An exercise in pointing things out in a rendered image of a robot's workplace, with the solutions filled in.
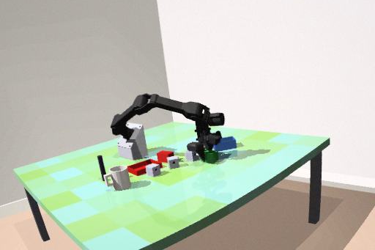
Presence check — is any red tray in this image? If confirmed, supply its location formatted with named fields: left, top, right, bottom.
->
left=127, top=158, right=163, bottom=176

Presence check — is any green gauge with short grey pin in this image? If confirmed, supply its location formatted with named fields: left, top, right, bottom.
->
left=201, top=150, right=219, bottom=163

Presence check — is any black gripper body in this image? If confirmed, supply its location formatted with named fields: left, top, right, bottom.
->
left=187, top=126, right=211, bottom=150

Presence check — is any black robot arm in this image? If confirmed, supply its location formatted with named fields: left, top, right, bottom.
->
left=110, top=93, right=225, bottom=145

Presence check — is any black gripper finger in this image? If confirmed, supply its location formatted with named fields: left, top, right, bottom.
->
left=205, top=143, right=214, bottom=150
left=196, top=147, right=206, bottom=161

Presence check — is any grey mug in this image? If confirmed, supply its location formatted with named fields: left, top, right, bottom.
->
left=104, top=165, right=131, bottom=191

